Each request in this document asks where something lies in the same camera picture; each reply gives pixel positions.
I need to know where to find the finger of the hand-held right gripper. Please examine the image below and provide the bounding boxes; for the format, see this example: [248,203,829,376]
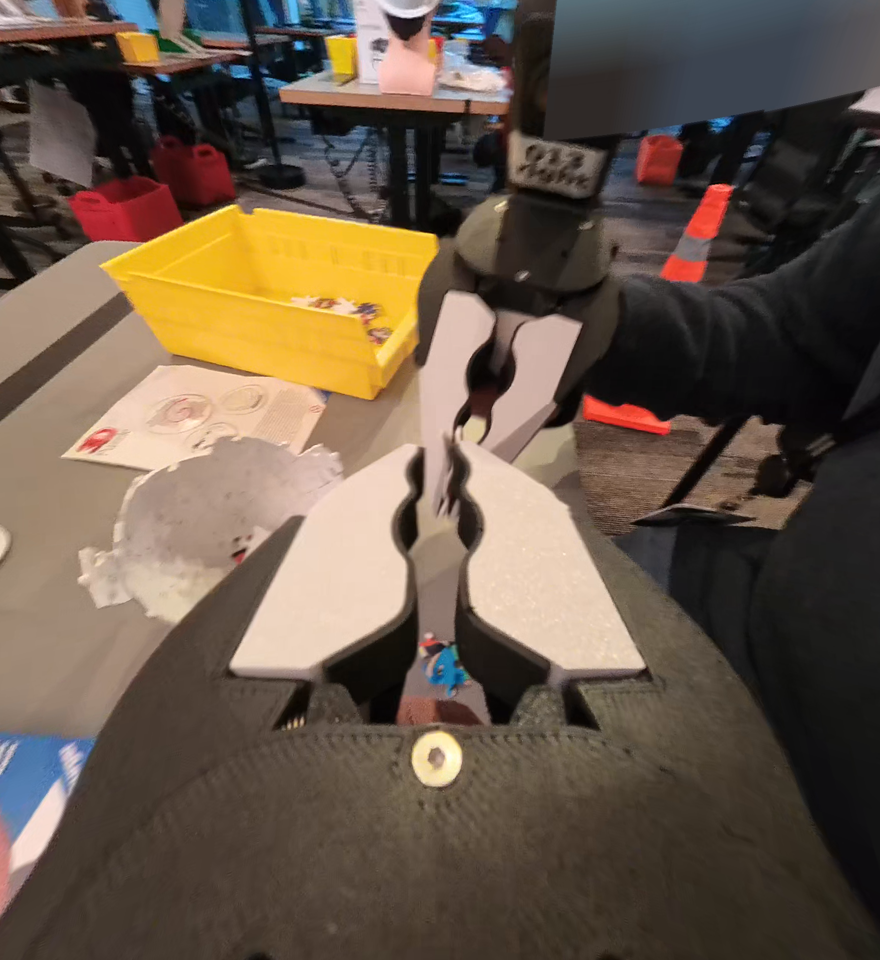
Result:
[417,291,499,459]
[473,315,585,465]

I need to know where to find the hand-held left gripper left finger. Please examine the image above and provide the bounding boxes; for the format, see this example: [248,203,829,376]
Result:
[228,444,427,725]

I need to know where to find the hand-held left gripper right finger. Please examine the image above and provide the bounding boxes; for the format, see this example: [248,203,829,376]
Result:
[455,448,649,725]

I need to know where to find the heap of puzzle pieces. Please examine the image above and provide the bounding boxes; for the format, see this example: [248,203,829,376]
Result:
[293,294,397,348]

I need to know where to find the colourful puzzle ball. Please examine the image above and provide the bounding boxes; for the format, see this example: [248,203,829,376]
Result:
[78,437,345,624]

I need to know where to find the yellow plastic bin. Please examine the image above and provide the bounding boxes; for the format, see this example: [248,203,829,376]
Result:
[101,204,441,401]

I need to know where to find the person's right forearm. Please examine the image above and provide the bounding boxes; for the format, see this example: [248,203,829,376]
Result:
[582,150,880,444]

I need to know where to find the blue red puzzle piece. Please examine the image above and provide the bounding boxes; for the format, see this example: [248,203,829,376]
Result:
[417,632,474,699]

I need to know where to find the blue puzzle box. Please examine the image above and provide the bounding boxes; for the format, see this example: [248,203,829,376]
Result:
[0,731,96,954]

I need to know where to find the person's left hand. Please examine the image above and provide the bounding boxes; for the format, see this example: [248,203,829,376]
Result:
[396,696,492,727]

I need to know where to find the orange traffic cone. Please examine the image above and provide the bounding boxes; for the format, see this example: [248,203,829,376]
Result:
[661,183,735,285]
[582,395,672,438]

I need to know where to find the person's blue jeans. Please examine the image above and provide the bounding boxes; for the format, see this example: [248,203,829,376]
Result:
[616,525,748,601]

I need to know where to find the orange storage bin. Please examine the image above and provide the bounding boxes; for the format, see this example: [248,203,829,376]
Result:
[635,135,684,186]

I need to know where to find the black metal pole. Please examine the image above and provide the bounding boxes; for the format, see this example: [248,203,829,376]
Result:
[657,416,756,511]

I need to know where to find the pink mannequin head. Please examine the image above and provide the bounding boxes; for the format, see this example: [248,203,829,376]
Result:
[378,0,441,97]

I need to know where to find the black pole stand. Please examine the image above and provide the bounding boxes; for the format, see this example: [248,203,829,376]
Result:
[241,0,306,189]

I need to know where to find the wooden work table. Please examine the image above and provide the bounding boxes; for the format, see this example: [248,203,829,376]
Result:
[281,67,512,226]

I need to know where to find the white instruction leaflet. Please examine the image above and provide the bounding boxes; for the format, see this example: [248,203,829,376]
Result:
[61,363,332,474]

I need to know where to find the red storage bin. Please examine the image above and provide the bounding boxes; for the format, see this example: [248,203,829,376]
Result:
[151,136,237,210]
[68,176,184,243]

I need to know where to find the white paper sheet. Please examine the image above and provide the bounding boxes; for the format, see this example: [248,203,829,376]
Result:
[29,81,97,189]

